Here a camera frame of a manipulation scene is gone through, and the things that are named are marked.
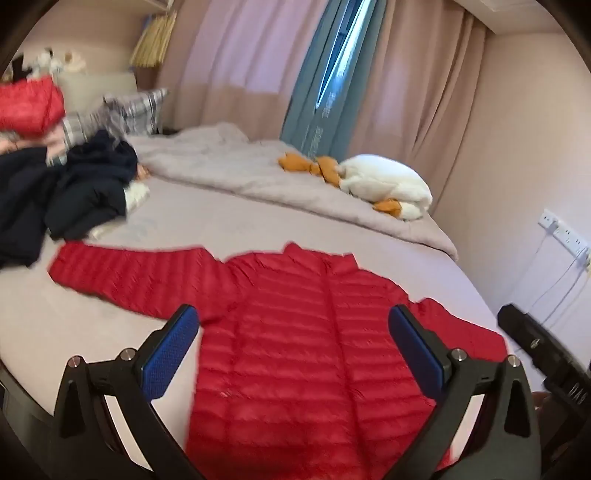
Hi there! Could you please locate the yellow hanging cloth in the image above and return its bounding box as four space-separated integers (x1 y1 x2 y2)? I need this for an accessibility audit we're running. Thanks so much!
129 11 177 68

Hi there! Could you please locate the dark navy clothes pile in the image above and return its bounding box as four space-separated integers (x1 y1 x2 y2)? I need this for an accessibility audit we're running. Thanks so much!
1 130 138 268

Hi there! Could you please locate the white wall power strip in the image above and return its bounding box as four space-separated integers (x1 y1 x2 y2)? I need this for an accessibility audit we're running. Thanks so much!
538 209 589 260

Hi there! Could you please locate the folded red puffer jacket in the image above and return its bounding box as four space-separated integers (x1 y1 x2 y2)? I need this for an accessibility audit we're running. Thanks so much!
0 76 65 138

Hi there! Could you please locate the white goose plush toy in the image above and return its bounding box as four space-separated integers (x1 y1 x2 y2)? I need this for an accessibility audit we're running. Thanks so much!
277 153 433 221

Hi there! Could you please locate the plaid pillow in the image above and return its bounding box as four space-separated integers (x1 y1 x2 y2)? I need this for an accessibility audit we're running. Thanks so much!
62 88 169 149

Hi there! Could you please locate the pink beige curtain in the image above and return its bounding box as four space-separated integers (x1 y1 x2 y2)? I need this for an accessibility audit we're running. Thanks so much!
157 1 487 197

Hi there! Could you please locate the white charging cable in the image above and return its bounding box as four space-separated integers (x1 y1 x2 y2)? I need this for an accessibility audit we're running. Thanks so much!
526 225 591 328

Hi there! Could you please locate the teal curtain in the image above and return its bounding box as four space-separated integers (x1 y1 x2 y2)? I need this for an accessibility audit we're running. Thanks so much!
280 0 387 161

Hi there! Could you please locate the person's right hand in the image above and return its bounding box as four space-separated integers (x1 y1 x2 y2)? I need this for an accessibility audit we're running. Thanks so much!
532 391 551 410

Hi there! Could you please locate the white folded garment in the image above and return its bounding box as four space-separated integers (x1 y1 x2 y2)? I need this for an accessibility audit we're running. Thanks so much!
87 181 150 241

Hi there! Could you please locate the pink bed sheet mattress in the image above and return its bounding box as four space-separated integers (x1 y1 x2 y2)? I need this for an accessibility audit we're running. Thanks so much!
1 179 507 479

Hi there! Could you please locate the grey folded duvet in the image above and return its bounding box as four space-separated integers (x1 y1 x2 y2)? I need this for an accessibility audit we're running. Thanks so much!
125 123 459 260

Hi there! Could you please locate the red down jacket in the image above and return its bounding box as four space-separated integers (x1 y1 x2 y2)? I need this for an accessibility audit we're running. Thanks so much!
49 242 507 479

